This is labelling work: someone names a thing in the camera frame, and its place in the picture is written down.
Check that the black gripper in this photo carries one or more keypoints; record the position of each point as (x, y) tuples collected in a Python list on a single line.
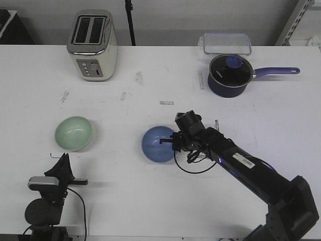
[(190, 125), (62, 174)]

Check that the blue bowl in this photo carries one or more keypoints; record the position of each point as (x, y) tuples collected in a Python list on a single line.
[(153, 149)]

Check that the light green bowl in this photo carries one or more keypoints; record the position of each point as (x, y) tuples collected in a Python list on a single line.
[(74, 133)]

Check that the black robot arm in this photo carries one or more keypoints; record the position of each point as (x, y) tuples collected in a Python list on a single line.
[(227, 192), (44, 214)]

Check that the glass pot lid blue knob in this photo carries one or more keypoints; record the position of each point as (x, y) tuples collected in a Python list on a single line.
[(230, 70)]

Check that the clear plastic food container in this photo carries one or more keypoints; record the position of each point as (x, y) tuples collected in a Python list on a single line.
[(225, 43)]

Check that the cream two-slot toaster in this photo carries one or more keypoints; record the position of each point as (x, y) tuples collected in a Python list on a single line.
[(92, 45)]

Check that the black tripod pole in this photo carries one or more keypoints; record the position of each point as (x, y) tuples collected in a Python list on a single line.
[(128, 9)]

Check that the grey metal shelf upright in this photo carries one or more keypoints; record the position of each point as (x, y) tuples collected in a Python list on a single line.
[(303, 26)]

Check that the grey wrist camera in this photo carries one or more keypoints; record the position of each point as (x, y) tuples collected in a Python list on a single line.
[(40, 182)]

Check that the blue saucepan with handle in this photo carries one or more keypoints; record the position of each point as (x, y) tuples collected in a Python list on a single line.
[(230, 92)]

